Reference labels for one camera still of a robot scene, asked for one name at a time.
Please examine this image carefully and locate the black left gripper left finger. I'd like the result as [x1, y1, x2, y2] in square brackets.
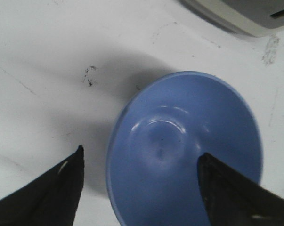
[0, 145, 85, 226]

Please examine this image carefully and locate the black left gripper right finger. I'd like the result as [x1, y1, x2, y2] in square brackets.
[197, 153, 284, 226]

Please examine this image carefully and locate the blue plastic bowl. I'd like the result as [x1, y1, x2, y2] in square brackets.
[106, 72, 262, 226]

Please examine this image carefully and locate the cream toaster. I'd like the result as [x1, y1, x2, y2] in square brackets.
[182, 0, 284, 37]

